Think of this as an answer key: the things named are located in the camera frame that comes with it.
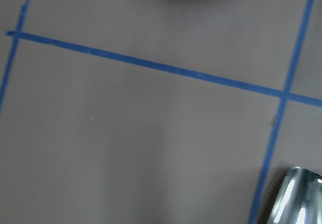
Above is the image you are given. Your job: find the steel ice scoop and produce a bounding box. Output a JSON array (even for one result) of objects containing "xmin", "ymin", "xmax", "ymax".
[{"xmin": 267, "ymin": 167, "xmax": 321, "ymax": 223}]

